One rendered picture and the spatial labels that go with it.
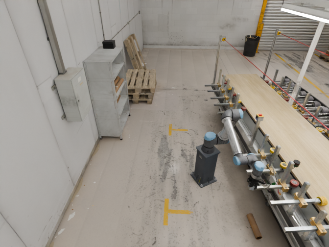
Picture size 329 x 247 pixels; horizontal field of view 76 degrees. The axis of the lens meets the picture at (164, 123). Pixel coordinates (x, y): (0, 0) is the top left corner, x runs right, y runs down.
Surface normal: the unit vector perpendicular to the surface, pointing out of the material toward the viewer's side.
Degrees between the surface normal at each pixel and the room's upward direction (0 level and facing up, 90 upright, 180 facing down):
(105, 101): 90
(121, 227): 0
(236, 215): 0
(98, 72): 90
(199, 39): 90
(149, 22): 90
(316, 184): 0
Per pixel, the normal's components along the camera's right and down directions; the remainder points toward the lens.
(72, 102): -0.05, 0.57
